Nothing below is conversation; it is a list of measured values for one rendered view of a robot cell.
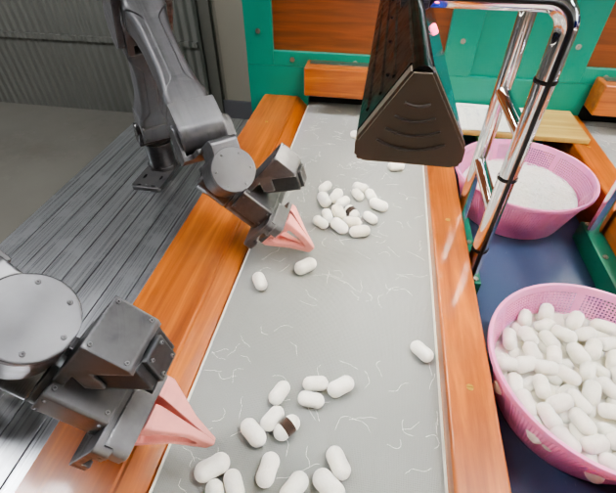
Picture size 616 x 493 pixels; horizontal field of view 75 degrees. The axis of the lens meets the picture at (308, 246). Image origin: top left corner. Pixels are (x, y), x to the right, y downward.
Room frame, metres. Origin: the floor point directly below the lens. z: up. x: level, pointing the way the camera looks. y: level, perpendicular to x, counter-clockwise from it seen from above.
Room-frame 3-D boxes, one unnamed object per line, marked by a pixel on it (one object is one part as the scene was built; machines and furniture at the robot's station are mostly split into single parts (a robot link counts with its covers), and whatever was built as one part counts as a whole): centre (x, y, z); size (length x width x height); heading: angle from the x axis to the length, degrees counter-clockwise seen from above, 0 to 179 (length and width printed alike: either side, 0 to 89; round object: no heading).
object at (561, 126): (0.91, -0.47, 0.77); 0.33 x 0.15 x 0.01; 80
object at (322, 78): (1.02, -0.14, 0.83); 0.30 x 0.06 x 0.07; 80
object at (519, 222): (0.69, -0.43, 0.72); 0.27 x 0.27 x 0.10
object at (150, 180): (0.86, 0.35, 0.71); 0.20 x 0.07 x 0.08; 170
